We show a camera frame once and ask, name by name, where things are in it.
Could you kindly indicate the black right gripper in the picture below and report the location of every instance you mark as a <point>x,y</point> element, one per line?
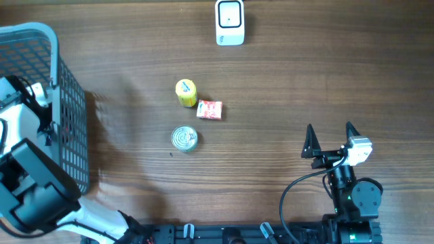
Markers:
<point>311,144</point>

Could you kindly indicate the red white snack packet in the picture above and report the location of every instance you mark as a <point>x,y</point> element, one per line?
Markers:
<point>209,110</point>

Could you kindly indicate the round tin can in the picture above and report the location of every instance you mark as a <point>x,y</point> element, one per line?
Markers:
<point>185,138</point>

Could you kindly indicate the yellow mentos gum bottle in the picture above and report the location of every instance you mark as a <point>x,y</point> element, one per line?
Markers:
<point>187,92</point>

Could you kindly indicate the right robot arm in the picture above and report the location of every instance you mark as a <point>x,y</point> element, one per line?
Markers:
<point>356,201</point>

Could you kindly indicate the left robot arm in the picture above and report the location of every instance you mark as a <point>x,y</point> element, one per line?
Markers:
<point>37,196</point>

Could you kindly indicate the white barcode scanner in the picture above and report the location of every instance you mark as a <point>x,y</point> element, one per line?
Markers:
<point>229,22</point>

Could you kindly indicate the grey plastic shopping basket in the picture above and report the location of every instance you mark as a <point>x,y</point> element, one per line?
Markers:
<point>32,51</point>

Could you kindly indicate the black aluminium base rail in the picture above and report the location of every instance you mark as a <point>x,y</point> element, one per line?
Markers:
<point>237,234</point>

